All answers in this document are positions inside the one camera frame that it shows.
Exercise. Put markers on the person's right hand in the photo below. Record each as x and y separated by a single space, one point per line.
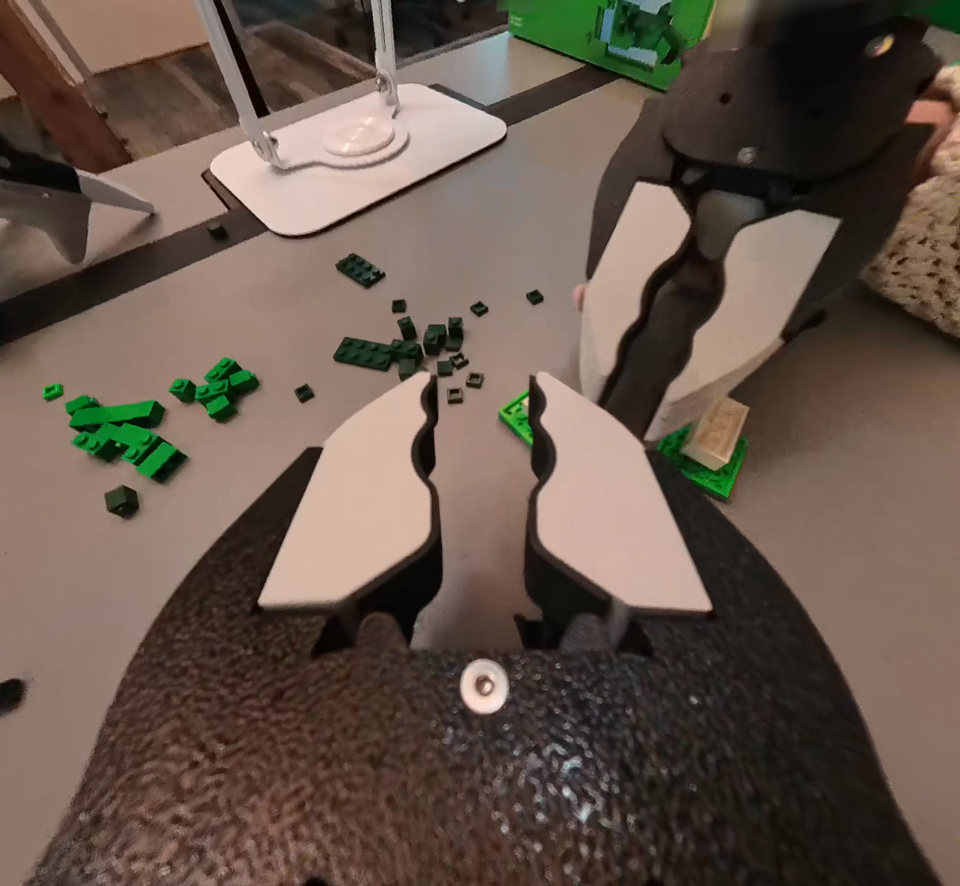
930 147

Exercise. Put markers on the pile of dark green bricks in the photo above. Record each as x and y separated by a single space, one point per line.
367 353

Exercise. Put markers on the person's right forearm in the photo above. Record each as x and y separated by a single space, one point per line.
922 263

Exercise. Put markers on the brown wooden beam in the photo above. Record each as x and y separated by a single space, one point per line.
45 61

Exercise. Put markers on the pile of bright green bricks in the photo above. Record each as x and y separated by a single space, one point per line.
120 417

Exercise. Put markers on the white stand with base plate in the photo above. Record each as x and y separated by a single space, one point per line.
420 143

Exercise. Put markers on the small black brick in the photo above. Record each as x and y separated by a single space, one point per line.
11 695

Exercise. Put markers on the white building brick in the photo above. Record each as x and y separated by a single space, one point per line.
716 432

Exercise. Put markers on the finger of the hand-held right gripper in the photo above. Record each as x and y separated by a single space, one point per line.
637 256
757 301

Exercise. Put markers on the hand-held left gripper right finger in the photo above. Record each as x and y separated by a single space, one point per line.
615 518

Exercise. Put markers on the grey metal stand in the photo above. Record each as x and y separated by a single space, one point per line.
45 218

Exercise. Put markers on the dark green eight-stud plate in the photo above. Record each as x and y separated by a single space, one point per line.
361 271

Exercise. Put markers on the green building set box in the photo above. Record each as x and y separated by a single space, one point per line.
555 31

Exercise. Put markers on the small bright green piece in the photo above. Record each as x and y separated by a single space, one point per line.
53 392

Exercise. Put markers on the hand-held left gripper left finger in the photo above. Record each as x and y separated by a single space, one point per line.
352 511

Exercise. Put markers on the dark green cube brick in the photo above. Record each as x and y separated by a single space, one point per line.
121 501

